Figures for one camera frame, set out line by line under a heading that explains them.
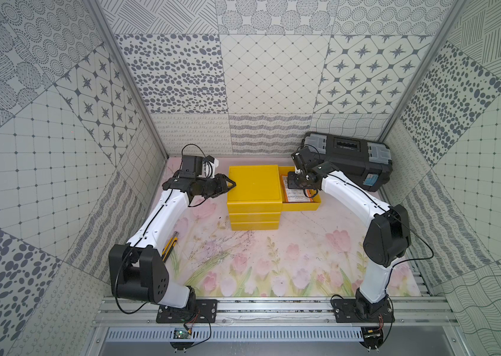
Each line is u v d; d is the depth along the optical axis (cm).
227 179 78
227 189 78
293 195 86
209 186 71
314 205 85
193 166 65
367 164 95
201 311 73
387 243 49
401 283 81
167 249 87
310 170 66
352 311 73
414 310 76
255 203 76
